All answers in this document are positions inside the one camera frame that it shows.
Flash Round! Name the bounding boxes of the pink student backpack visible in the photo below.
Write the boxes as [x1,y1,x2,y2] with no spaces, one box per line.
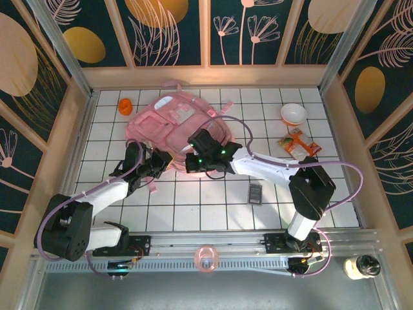
[125,79,235,194]

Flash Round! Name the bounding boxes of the small orange plastic toy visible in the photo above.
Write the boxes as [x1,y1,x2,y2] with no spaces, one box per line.
[117,98,134,116]

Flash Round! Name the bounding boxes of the black calculator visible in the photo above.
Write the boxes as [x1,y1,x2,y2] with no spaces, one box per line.
[247,183,263,205]

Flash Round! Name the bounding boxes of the orange snack packet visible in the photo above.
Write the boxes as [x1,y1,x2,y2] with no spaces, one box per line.
[276,128,323,160]

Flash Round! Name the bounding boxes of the black controller board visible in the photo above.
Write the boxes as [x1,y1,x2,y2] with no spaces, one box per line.
[288,256,312,275]
[107,260,135,271]

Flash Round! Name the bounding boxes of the white bottle black cap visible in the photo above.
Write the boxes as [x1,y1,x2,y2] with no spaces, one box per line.
[343,254,381,280]

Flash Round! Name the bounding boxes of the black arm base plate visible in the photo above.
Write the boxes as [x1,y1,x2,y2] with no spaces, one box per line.
[263,232,290,254]
[127,234,152,258]

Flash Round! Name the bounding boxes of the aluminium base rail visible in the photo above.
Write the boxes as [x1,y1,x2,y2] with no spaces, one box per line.
[64,228,381,278]

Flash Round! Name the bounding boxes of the pink tape ring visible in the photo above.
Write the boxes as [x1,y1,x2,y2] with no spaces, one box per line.
[194,245,220,273]

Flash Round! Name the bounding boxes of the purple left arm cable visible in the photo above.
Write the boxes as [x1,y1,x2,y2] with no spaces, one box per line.
[34,138,146,278]

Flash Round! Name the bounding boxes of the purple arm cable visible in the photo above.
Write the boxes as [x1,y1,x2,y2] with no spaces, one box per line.
[34,138,146,278]
[201,115,364,278]

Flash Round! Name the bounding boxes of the aluminium frame post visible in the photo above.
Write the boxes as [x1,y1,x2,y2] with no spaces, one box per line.
[25,0,95,99]
[317,0,379,96]

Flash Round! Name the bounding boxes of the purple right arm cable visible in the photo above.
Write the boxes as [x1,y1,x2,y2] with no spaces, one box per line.
[201,115,364,278]

